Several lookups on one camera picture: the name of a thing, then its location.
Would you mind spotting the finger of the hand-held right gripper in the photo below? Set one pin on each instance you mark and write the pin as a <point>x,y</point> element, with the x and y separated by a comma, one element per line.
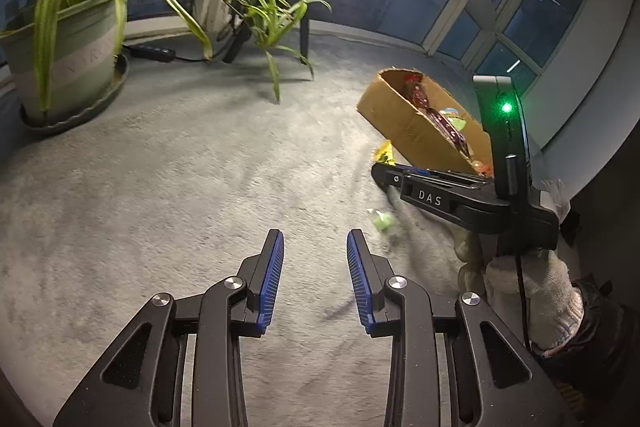
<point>385,177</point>

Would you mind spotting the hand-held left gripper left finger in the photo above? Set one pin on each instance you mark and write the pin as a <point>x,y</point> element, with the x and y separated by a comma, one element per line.
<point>272,282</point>

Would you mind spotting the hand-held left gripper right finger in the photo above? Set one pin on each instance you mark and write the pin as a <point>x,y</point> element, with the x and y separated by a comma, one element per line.
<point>360,282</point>

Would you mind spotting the yellow candy packet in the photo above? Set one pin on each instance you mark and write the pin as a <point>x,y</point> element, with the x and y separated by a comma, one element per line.
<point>385,153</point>

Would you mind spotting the green candy packet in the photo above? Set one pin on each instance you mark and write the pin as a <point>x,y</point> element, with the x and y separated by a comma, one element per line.
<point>384,222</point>

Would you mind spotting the cardboard box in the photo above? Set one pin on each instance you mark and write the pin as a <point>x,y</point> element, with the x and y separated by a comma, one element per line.
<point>400,117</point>

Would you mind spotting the large brown chocolate bar pack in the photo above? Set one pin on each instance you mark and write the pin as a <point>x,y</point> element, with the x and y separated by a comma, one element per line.
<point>449,131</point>

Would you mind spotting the clear red-ended snack packet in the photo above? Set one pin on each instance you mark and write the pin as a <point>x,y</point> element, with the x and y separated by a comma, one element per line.
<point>417,91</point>

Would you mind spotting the jelly cup with printed lid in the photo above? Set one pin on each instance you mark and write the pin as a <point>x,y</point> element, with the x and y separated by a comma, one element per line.
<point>454,114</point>

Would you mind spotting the person's right forearm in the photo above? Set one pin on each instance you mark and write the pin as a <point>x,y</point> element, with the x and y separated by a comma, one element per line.
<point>600,322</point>

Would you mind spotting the person's right hand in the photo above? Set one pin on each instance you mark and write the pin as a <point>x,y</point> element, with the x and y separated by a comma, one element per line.
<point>545,297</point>

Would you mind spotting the small spider plant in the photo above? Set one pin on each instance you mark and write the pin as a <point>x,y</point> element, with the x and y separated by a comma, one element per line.
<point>270,27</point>

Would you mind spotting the black power adapter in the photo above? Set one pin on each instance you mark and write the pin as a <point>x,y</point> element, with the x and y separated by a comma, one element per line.
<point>236,44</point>

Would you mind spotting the dark plant pot saucer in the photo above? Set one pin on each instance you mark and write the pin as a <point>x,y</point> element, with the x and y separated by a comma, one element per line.
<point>107,94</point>

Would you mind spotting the black power strip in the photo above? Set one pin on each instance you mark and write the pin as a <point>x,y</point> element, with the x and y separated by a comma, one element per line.
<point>152,53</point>

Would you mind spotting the grey-green plant pot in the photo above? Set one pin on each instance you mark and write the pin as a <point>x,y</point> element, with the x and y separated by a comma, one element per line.
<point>80,47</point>

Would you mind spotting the large spider plant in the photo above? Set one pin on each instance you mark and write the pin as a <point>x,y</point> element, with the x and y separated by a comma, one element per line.
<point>47,17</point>

